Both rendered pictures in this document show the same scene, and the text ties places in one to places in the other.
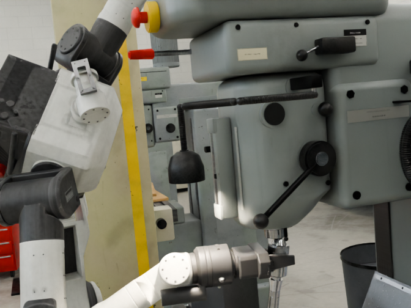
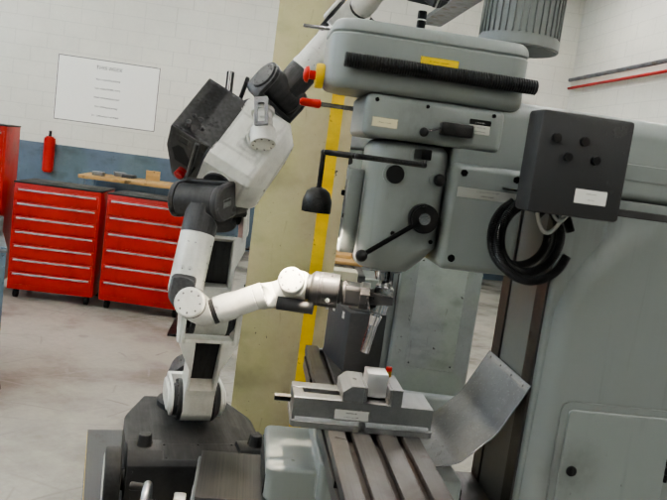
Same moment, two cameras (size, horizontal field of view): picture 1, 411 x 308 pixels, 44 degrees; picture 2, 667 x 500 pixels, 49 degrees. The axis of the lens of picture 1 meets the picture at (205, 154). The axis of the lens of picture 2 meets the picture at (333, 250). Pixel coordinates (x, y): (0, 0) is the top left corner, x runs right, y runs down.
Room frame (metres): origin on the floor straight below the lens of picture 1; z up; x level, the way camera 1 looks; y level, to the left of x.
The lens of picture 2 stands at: (-0.76, -0.35, 1.58)
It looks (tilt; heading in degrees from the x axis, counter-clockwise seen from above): 7 degrees down; 11
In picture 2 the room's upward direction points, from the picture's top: 8 degrees clockwise
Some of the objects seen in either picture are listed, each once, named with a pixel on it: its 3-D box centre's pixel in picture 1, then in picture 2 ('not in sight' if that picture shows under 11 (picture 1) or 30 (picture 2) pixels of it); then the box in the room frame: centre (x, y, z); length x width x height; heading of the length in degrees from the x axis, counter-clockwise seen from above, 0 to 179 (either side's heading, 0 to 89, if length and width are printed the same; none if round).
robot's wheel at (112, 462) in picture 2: not in sight; (110, 478); (1.24, 0.63, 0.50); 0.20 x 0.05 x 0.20; 29
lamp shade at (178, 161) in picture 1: (185, 165); (317, 198); (0.99, 0.04, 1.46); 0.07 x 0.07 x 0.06
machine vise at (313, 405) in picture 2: not in sight; (360, 400); (1.01, -0.13, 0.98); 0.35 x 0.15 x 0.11; 108
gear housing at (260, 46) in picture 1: (279, 51); (423, 124); (1.10, -0.18, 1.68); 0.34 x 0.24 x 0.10; 108
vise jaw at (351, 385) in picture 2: not in sight; (351, 386); (1.00, -0.11, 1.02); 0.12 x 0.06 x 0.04; 18
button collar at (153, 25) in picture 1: (151, 17); (319, 75); (1.02, 0.08, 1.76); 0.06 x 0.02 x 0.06; 18
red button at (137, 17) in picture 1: (139, 17); (310, 74); (1.01, 0.10, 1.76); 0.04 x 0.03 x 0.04; 18
